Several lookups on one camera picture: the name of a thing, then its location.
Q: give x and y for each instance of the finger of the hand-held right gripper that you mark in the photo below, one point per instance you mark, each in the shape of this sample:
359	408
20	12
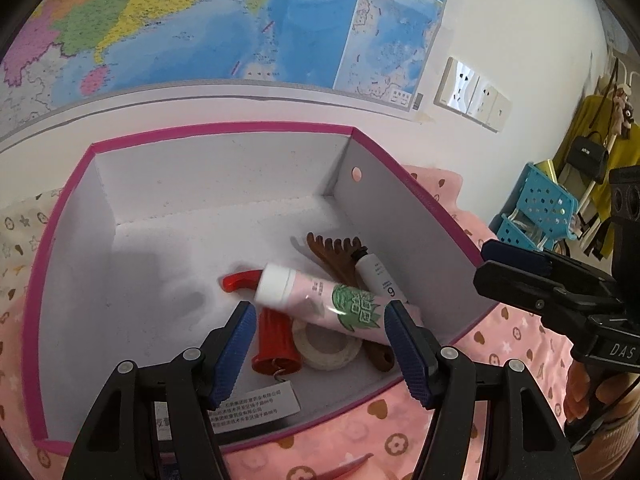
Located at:
520	287
520	257

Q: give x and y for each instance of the pink tube with white cap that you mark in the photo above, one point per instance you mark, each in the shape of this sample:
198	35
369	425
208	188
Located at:
325	305

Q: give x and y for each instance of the white tape roll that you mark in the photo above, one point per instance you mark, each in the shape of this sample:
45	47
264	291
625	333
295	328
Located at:
305	350

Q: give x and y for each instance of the pink printed blanket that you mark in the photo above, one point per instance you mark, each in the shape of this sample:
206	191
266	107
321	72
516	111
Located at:
500	340

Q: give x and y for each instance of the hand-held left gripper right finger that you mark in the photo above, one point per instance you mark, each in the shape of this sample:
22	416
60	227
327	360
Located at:
405	350

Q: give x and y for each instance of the person's right hand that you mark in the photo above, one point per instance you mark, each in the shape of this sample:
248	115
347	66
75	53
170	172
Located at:
580	390

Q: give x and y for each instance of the yellow garment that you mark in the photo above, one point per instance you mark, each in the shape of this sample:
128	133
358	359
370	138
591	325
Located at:
590	115

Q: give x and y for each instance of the white cardboard carton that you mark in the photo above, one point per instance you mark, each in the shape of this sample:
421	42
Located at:
260	405

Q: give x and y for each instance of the cream printed cloth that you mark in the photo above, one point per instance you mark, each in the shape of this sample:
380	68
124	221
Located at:
20	240

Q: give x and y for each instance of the black handbag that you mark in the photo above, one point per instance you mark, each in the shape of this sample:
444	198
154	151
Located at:
587	157

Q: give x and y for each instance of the white tube with black cap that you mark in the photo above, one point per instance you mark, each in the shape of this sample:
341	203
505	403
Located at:
377	275

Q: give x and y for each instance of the blue perforated plastic rack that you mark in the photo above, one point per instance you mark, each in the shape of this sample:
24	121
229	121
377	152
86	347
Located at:
542	205

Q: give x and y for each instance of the pink cardboard box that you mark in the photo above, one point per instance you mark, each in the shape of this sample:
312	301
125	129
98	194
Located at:
200	200

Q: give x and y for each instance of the person's right forearm pink sleeve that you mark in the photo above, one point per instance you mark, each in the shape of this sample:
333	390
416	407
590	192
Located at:
625	415

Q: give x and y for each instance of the brown wooden comb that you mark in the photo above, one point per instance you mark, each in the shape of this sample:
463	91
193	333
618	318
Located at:
330	255

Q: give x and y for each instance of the hanging plush toy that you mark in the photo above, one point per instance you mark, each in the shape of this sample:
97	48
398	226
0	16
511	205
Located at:
624	107

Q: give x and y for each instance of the wall map poster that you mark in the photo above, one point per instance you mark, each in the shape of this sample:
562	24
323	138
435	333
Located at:
200	25

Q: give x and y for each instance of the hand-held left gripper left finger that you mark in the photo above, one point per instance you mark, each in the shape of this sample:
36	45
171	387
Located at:
235	350

